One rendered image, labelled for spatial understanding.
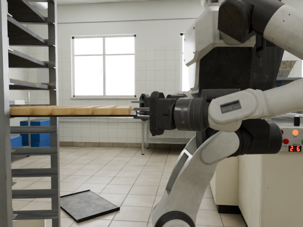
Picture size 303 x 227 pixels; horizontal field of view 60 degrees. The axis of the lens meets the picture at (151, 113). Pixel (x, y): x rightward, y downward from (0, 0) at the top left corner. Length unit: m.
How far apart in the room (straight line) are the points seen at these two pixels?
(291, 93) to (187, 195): 0.49
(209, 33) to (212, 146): 0.35
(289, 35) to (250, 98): 0.18
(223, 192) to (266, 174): 0.80
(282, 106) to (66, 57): 5.54
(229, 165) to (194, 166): 1.51
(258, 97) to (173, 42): 4.91
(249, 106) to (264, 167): 1.11
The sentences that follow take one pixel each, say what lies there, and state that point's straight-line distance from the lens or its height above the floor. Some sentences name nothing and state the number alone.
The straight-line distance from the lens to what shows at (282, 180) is 1.76.
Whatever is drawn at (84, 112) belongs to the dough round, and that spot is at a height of 0.96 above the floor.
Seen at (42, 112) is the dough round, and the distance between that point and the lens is 0.78.
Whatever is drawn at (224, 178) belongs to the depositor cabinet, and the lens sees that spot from 2.41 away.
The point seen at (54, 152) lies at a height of 0.77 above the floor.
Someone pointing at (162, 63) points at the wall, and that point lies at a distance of 5.44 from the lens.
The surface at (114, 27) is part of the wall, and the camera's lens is 5.76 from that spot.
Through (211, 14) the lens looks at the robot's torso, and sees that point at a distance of 0.86.
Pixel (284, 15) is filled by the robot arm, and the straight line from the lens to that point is 0.72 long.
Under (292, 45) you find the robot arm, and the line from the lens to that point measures 0.71.
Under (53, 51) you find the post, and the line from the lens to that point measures 1.19.
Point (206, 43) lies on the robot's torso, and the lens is 0.84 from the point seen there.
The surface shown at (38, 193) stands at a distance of 1.26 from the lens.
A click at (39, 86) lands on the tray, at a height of 1.05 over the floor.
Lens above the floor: 0.99
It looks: 3 degrees down
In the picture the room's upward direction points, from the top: straight up
